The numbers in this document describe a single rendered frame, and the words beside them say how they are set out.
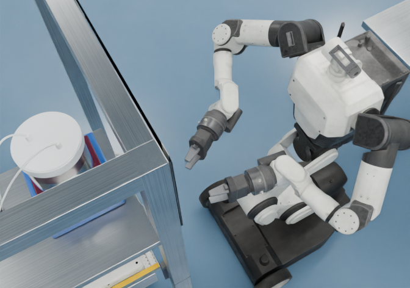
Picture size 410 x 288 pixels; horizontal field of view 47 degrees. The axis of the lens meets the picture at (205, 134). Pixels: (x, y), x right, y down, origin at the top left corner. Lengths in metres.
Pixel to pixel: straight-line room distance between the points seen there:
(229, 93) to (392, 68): 0.53
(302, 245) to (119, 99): 1.58
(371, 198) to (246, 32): 0.70
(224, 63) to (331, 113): 0.47
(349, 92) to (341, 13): 2.05
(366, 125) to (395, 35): 0.86
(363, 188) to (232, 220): 1.02
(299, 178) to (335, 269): 1.09
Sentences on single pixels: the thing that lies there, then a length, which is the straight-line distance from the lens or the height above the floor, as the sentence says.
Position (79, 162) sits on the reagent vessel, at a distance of 1.07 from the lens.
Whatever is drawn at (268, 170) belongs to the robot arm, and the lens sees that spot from 1.52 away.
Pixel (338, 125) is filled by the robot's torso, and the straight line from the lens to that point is 1.47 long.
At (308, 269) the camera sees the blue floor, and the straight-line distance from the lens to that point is 2.50.
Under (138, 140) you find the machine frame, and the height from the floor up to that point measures 1.62.
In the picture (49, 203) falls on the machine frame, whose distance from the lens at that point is 0.87.
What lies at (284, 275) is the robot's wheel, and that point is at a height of 0.18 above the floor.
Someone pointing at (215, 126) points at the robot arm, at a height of 1.02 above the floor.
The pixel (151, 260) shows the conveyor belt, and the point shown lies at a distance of 1.64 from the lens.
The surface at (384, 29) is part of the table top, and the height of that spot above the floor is 0.85.
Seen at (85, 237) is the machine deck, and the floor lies 1.25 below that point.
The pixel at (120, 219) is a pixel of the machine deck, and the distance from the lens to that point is 1.22.
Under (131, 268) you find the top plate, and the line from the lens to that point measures 1.57.
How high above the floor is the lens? 2.38
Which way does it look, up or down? 60 degrees down
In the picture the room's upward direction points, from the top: 2 degrees counter-clockwise
